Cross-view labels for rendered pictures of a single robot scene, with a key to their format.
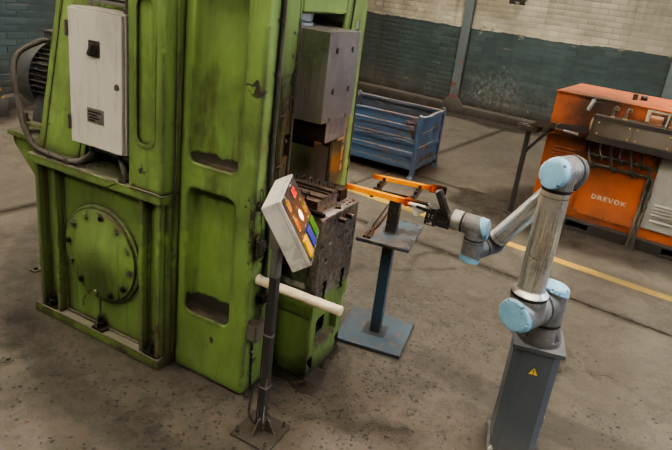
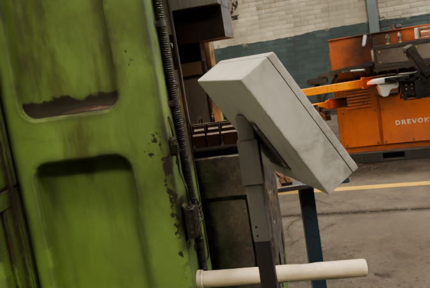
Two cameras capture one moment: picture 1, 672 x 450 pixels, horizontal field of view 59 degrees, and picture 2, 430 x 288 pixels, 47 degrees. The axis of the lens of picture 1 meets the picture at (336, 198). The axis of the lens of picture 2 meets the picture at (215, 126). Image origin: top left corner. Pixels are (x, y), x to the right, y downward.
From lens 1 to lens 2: 1.53 m
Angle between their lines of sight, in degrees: 20
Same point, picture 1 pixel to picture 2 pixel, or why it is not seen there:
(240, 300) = not seen: outside the picture
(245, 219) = (156, 177)
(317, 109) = not seen: outside the picture
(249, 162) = (137, 73)
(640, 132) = (418, 47)
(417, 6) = not seen: hidden behind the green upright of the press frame
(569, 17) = (277, 17)
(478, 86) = not seen: hidden behind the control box
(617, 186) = (414, 105)
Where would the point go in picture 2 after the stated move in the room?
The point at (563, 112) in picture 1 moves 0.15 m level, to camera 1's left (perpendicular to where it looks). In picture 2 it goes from (340, 57) to (327, 60)
